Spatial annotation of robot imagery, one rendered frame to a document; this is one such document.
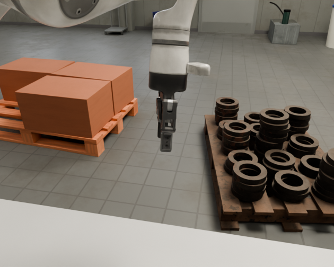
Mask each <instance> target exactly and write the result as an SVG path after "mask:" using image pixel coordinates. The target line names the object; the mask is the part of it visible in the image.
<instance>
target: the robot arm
mask: <svg viewBox="0 0 334 267"><path fill-rule="evenodd" d="M132 1H138V0H0V20H1V18H2V17H3V16H4V15H5V14H6V13H7V11H8V10H9V9H11V8H12V9H14V10H16V11H18V12H20V13H22V14H24V15H26V16H27V17H29V18H31V19H33V20H35V21H37V22H39V23H42V24H44V25H47V26H52V27H56V28H64V27H69V26H74V25H77V24H81V23H83V22H86V21H88V20H91V19H93V18H95V17H97V16H99V15H101V14H104V13H106V12H108V11H111V10H114V9H115V8H118V7H120V6H122V5H125V4H127V3H129V2H132ZM196 4H197V0H177V2H176V3H175V5H174V6H173V7H172V8H170V9H167V10H163V11H160V12H157V13H156V14H155V15H154V18H153V31H152V48H151V54H150V69H149V81H148V86H149V88H150V89H152V90H155V91H158V94H159V97H157V98H156V114H157V115H158V116H157V120H158V128H157V137H158V138H160V139H161V141H160V151H161V152H171V150H172V137H173V133H174V132H175V131H176V127H175V124H176V119H177V106H178V102H177V100H176V99H175V98H174V94H175V92H184V91H185V90H186V89H187V77H188V73H190V74H194V75H200V76H201V75H203V76H209V75H210V65H208V64H203V63H189V47H188V46H189V34H190V25H191V20H192V16H193V13H194V10H195V7H196ZM168 123H170V124H171V126H168Z"/></svg>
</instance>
